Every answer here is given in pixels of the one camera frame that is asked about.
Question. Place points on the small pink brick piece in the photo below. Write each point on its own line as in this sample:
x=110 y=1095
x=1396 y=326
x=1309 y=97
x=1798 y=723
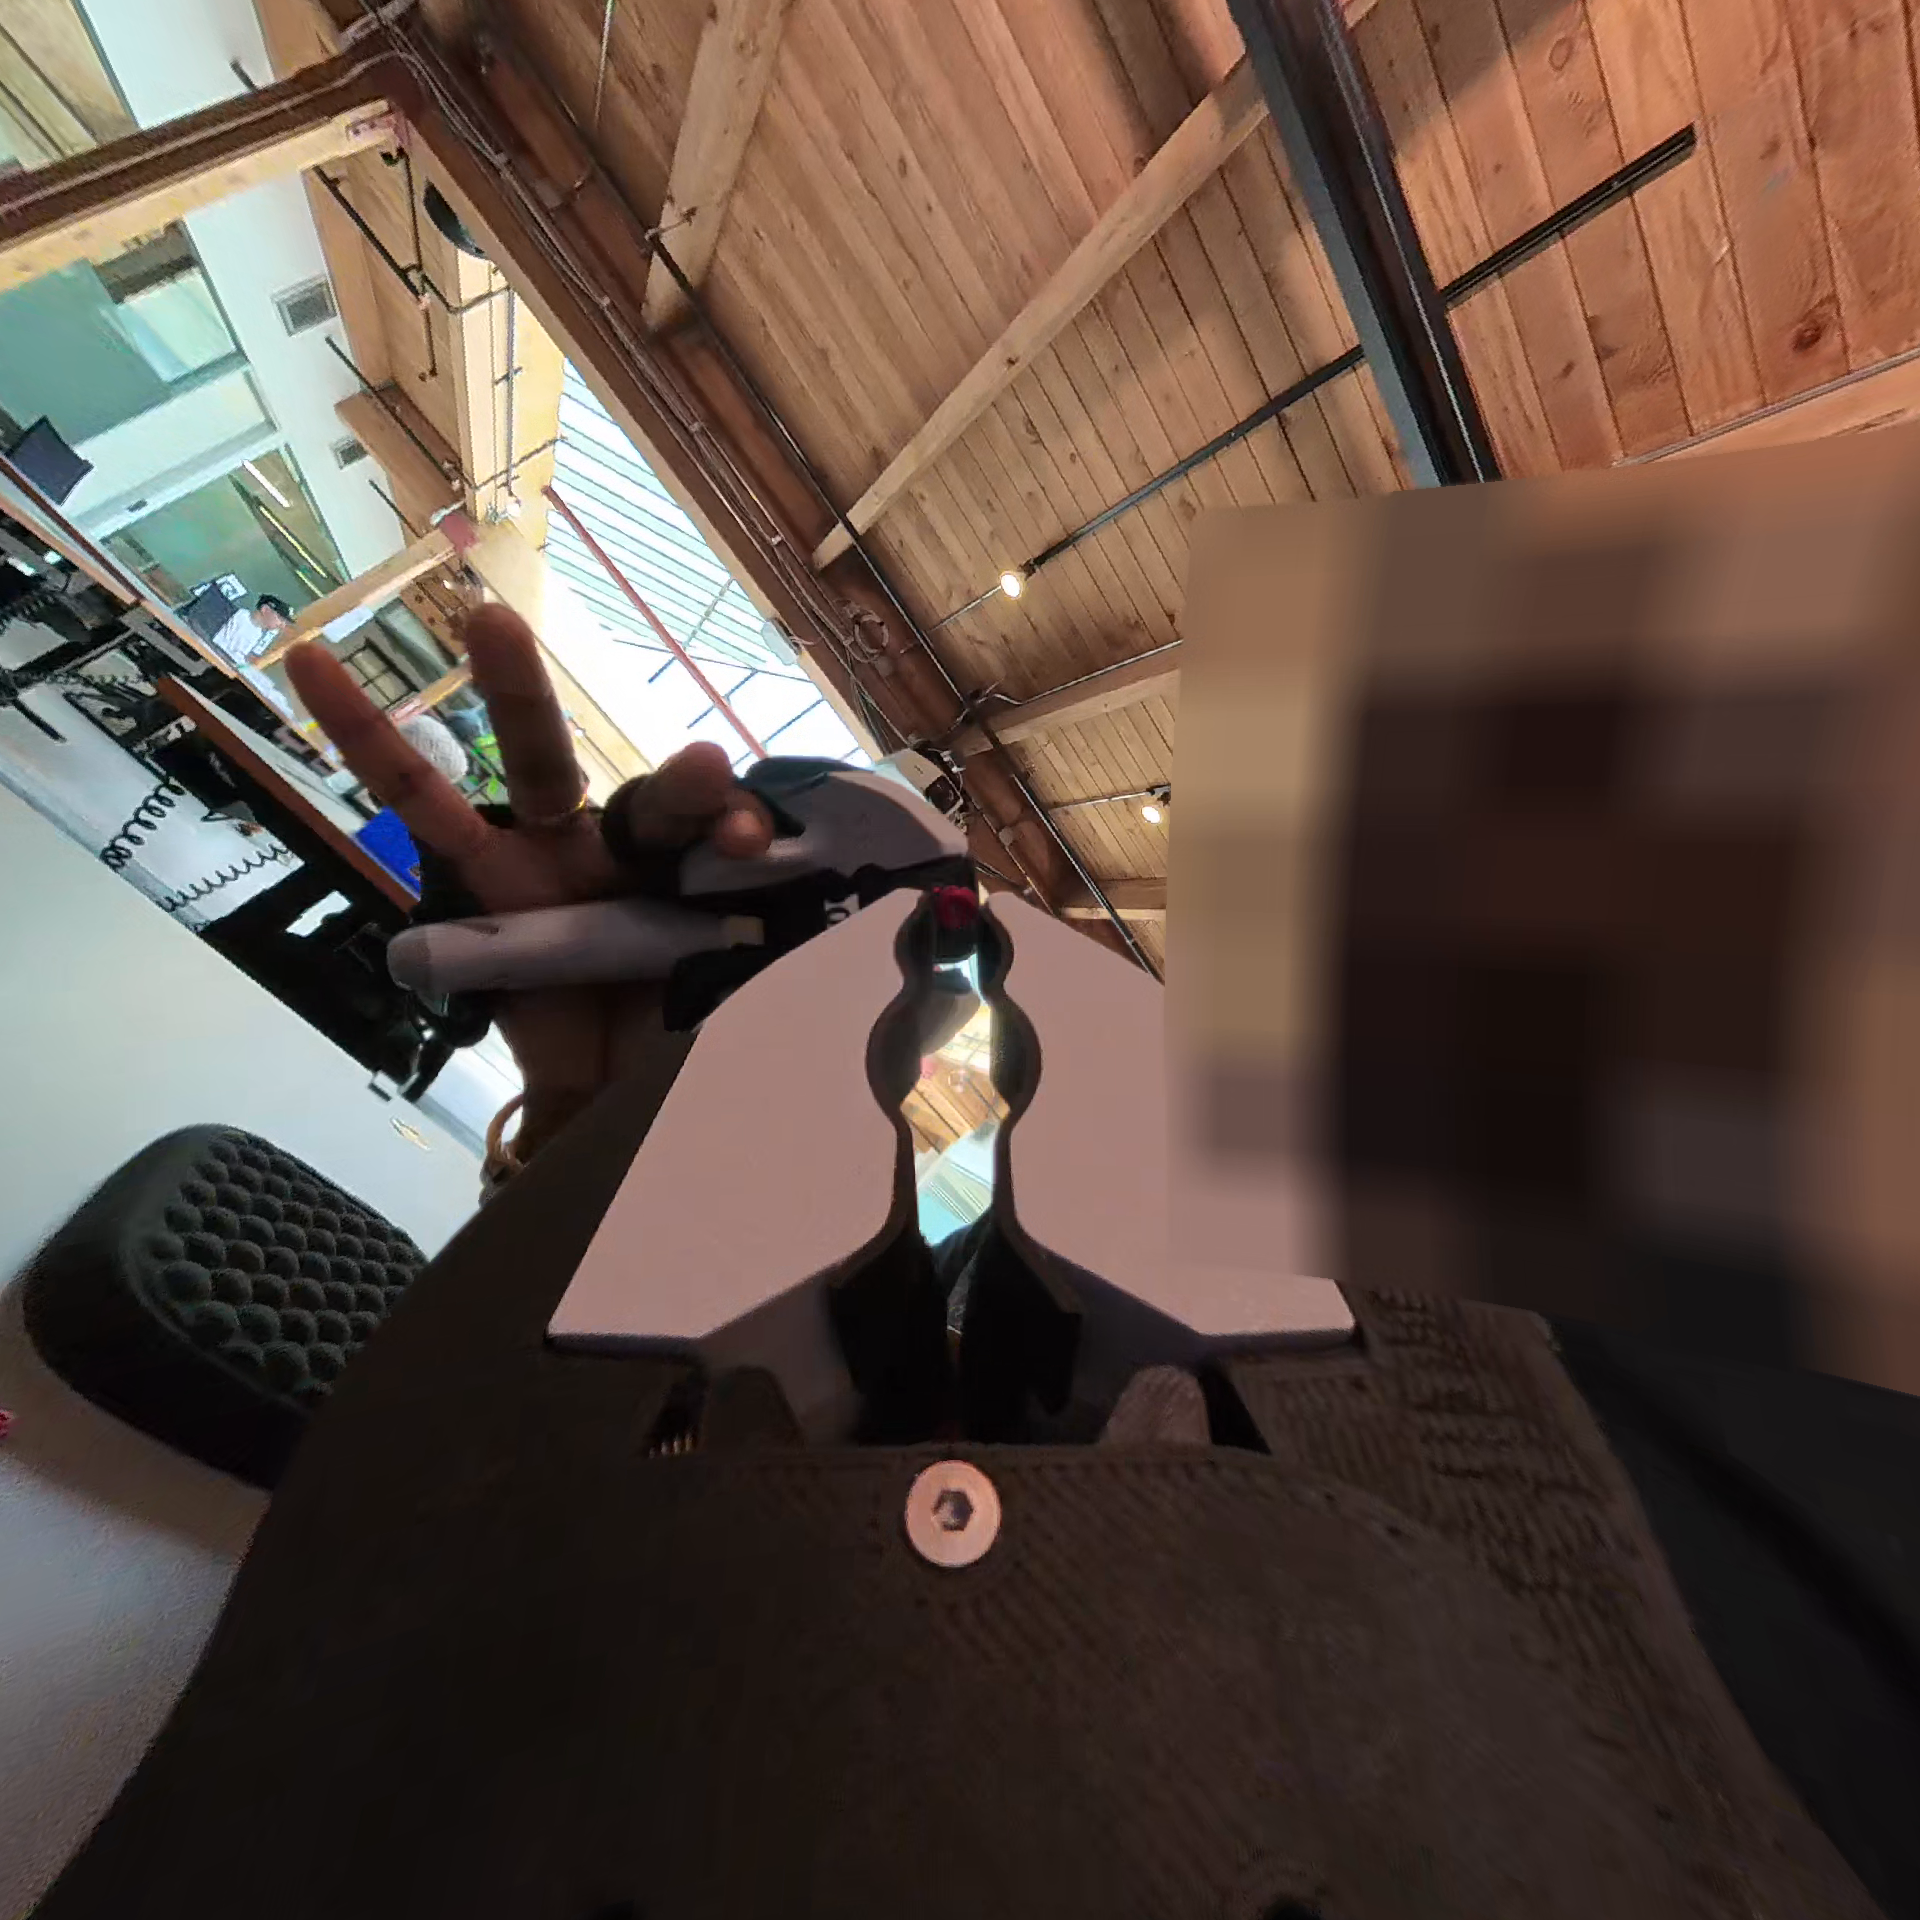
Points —
x=956 y=904

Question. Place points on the grey desk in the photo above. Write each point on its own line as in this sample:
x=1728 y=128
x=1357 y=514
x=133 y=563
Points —
x=123 y=1201

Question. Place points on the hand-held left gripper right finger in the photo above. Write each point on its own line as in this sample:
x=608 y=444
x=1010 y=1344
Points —
x=1095 y=1201

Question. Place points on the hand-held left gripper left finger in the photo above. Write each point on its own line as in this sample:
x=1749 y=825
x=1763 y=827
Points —
x=750 y=1171

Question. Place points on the black wrist rest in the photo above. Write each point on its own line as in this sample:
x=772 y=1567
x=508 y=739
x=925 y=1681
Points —
x=211 y=1291

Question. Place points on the wooden background desk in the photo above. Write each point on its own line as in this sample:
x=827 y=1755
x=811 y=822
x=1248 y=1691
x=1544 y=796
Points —
x=270 y=796

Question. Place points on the person's right hand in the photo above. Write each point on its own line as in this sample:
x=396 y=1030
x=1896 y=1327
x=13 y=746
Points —
x=527 y=842

